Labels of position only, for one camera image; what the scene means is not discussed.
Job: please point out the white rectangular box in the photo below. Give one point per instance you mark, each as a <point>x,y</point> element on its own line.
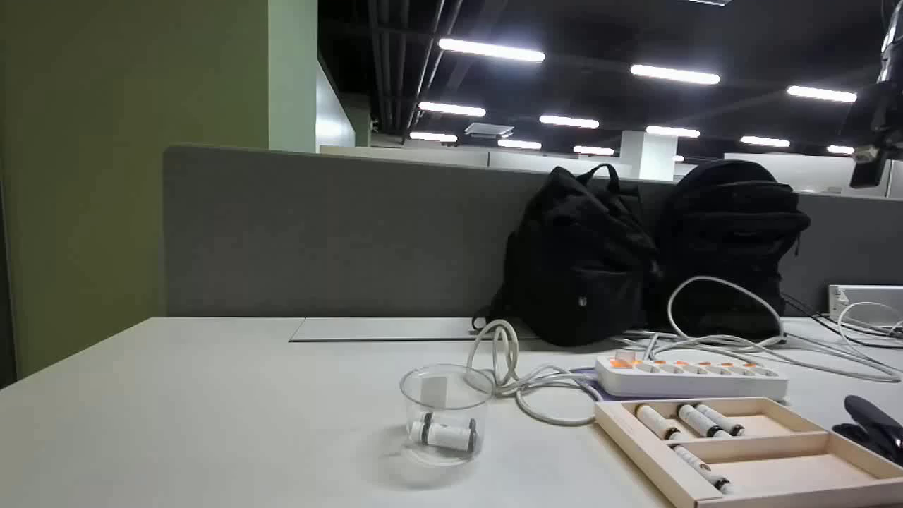
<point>850,294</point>

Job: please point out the black stapler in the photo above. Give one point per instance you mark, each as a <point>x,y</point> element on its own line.
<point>876,422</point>

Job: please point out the white power strip orange switches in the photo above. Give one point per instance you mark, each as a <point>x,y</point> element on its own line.
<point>695,381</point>

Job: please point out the white battery with dark ends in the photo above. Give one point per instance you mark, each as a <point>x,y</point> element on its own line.
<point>701,467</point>
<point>722,418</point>
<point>654,422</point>
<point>698,418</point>

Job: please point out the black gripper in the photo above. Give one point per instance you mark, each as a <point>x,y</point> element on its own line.
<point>870,171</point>

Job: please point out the small white battery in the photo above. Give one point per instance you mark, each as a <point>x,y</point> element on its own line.
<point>440,433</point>

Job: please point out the large black backpack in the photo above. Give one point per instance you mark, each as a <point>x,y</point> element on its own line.
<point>729,236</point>

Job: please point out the gray desk partition panel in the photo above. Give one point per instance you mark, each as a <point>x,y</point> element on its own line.
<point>327,236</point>

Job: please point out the ceiling air vent unit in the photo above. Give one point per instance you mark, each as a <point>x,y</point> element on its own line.
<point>488,131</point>

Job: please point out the wooden compartment tray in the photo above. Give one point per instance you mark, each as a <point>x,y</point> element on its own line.
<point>800,473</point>

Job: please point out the long ceiling light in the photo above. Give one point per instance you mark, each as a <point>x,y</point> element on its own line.
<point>766,141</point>
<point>592,151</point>
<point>452,109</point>
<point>568,123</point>
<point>673,131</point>
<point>520,145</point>
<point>431,137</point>
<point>822,93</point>
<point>674,73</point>
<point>491,48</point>
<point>838,148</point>

